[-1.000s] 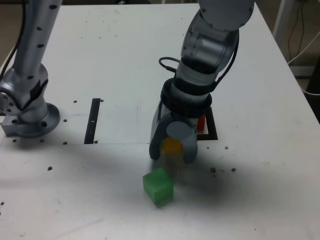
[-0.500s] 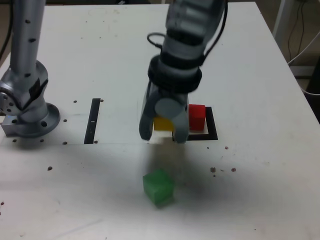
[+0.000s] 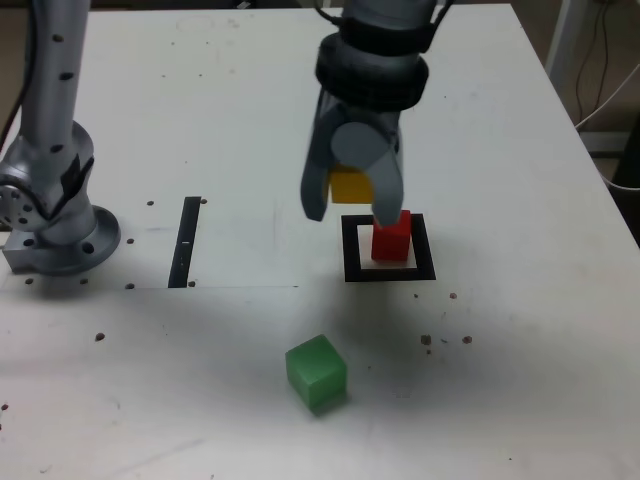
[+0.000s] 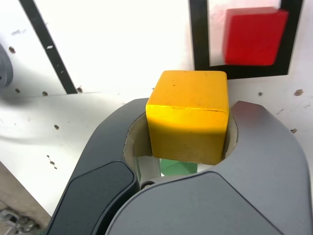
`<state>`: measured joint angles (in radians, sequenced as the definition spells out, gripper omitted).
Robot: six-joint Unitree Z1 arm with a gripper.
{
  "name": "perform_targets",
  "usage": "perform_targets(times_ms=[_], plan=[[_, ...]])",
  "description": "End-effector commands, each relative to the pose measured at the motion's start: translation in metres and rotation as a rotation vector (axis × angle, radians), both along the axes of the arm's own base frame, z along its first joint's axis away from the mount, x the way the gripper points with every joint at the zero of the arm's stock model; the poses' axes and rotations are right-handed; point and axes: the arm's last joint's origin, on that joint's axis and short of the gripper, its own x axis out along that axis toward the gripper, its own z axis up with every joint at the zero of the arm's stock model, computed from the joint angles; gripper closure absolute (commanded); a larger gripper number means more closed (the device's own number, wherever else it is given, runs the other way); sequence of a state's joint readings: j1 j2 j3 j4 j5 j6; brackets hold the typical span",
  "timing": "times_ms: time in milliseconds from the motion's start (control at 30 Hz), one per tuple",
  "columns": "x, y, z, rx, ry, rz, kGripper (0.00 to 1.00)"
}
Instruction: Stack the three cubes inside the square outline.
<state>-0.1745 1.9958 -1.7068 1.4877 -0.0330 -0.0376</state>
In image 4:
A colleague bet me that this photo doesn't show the black tape square outline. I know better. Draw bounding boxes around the black tape square outline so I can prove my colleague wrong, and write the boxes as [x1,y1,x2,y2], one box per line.
[188,0,304,80]

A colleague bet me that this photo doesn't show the red cube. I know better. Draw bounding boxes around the red cube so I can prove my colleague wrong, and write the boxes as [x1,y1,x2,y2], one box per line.
[224,6,290,67]

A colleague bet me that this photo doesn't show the yellow cube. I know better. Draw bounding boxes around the yellow cube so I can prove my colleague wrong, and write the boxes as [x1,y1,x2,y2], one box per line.
[145,70,230,165]

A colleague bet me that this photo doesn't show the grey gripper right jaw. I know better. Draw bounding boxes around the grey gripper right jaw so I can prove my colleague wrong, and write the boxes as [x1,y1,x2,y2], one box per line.
[102,100,313,235]

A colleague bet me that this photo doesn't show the black tape strip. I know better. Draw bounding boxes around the black tape strip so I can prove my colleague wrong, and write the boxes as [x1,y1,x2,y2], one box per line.
[19,0,78,95]

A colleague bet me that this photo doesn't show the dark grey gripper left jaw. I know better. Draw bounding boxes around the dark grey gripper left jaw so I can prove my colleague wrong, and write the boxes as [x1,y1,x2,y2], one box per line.
[45,97,161,235]

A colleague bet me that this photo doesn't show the green cube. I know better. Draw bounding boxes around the green cube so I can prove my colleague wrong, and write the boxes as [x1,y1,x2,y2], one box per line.
[158,158,198,177]

